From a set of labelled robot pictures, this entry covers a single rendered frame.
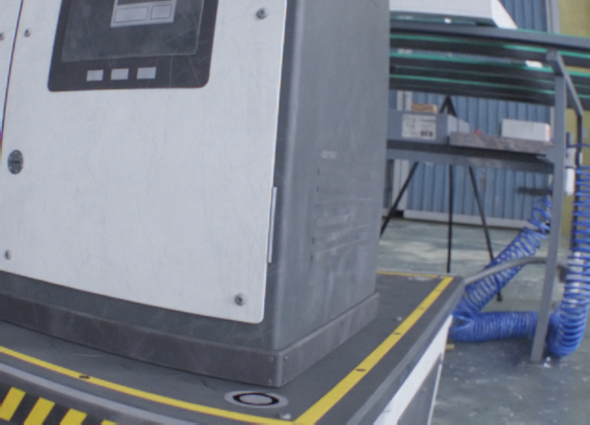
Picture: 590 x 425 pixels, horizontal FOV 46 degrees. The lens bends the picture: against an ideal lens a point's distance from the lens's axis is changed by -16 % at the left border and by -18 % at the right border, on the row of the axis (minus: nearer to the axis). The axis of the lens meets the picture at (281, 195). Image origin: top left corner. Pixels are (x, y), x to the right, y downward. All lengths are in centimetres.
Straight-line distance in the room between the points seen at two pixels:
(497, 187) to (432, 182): 81
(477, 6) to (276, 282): 129
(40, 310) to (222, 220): 19
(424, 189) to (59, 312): 798
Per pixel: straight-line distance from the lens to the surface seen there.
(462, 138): 247
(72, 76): 63
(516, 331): 241
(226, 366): 57
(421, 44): 210
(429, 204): 854
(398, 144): 258
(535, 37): 178
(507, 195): 831
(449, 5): 178
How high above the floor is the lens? 48
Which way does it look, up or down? 2 degrees down
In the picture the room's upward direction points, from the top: 4 degrees clockwise
